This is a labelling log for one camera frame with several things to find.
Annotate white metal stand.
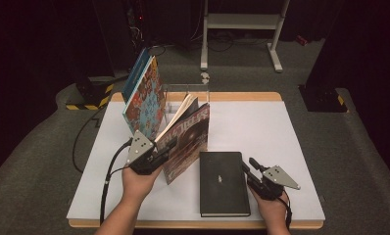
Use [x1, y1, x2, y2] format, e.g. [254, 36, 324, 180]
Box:
[200, 0, 290, 73]

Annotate black floor cable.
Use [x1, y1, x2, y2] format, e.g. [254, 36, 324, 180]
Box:
[72, 106, 106, 174]

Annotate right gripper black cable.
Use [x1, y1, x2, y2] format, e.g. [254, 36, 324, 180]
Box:
[279, 192, 294, 229]

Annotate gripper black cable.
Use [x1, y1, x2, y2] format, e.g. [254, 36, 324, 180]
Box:
[279, 192, 294, 229]
[99, 138, 133, 226]

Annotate black notebook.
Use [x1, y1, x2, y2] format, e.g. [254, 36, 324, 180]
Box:
[199, 151, 252, 218]

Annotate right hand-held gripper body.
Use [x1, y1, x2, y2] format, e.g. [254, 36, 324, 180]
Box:
[251, 164, 301, 201]

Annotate dark blue picture book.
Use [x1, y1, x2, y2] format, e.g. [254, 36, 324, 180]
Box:
[122, 48, 152, 102]

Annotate person's left hand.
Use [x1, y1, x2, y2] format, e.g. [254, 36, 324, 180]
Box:
[122, 164, 163, 210]

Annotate black cables under stand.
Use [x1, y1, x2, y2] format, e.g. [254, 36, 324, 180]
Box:
[189, 30, 272, 53]

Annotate black yellow striped base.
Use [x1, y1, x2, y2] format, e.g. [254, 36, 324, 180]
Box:
[65, 76, 115, 112]
[299, 85, 349, 114]

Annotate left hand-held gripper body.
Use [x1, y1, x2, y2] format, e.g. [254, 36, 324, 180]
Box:
[125, 129, 165, 176]

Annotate dark equipment rack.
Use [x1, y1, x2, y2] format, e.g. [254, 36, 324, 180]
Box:
[125, 0, 148, 72]

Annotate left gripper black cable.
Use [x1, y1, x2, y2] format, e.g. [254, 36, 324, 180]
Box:
[99, 138, 133, 226]

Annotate clear acrylic book rack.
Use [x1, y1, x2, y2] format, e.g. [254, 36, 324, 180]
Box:
[163, 83, 211, 131]

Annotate person's right hand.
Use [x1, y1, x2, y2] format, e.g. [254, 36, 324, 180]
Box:
[250, 187, 290, 231]

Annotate purple magazine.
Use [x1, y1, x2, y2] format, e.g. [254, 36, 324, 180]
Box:
[154, 93, 211, 185]

